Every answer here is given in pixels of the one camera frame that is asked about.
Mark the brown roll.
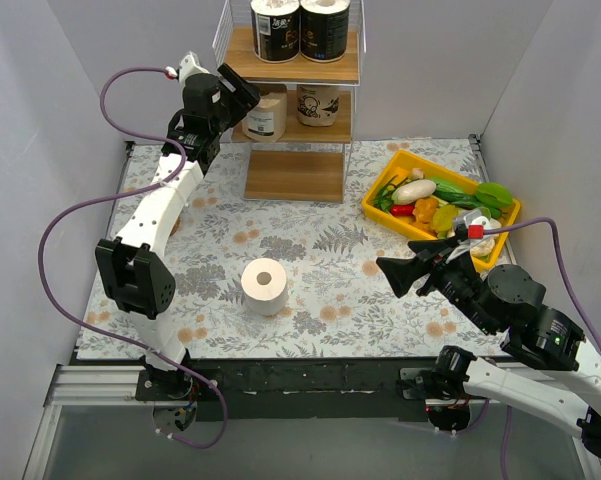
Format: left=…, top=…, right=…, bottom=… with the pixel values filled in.
left=242, top=83, right=287, bottom=143
left=296, top=84, right=340, bottom=127

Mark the black roll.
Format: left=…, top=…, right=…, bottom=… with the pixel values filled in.
left=300, top=0, right=350, bottom=63
left=250, top=0, right=300, bottom=63

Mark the white unwrapped paper roll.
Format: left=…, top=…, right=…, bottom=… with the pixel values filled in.
left=241, top=258, right=288, bottom=316

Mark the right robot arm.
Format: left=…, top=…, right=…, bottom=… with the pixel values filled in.
left=376, top=239, right=601, bottom=459

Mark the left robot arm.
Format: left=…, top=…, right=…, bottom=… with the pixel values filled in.
left=95, top=54, right=260, bottom=400

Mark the yellow star fruit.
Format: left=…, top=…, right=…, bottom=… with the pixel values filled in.
left=430, top=204, right=459, bottom=235

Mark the white cauliflower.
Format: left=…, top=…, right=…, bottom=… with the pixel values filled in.
left=470, top=236, right=497, bottom=258

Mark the orange bell pepper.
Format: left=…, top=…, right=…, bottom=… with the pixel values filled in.
left=413, top=197, right=439, bottom=224

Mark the red chili pepper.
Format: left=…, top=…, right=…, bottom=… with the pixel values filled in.
left=390, top=204, right=415, bottom=217

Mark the green cucumber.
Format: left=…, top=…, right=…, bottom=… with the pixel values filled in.
left=429, top=177, right=479, bottom=208

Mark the white daikon radish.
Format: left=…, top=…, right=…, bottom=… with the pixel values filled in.
left=391, top=179, right=437, bottom=205

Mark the green leafy vegetable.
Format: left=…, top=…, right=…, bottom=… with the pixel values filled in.
left=372, top=175, right=409, bottom=213

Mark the green star fruit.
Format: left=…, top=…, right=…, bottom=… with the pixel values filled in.
left=474, top=182, right=513, bottom=209

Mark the slice of bread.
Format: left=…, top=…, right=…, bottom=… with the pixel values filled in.
left=170, top=217, right=181, bottom=236

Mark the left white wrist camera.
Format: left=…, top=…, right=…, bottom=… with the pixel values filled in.
left=165, top=51, right=207, bottom=85

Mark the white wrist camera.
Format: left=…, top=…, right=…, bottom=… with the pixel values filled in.
left=447, top=210, right=502, bottom=246
left=165, top=51, right=207, bottom=85

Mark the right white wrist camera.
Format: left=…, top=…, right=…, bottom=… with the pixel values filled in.
left=447, top=210, right=502, bottom=246

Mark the wooden wire-frame three-tier shelf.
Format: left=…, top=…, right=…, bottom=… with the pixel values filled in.
left=213, top=1, right=366, bottom=202

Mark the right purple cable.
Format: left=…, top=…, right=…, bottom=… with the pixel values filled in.
left=467, top=216, right=601, bottom=480

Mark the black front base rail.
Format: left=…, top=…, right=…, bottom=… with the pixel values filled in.
left=48, top=357, right=434, bottom=422

